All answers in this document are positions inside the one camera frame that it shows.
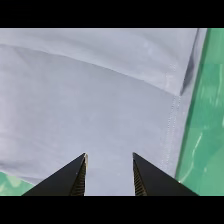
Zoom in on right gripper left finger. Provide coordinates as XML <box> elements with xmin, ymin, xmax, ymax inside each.
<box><xmin>22</xmin><ymin>152</ymin><xmax>89</xmax><ymax>197</ymax></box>

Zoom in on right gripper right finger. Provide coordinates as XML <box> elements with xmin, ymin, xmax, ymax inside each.
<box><xmin>132</xmin><ymin>152</ymin><xmax>199</xmax><ymax>197</ymax></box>

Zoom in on light grey T-shirt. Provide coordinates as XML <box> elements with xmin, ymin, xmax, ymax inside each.
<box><xmin>0</xmin><ymin>27</ymin><xmax>209</xmax><ymax>197</ymax></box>

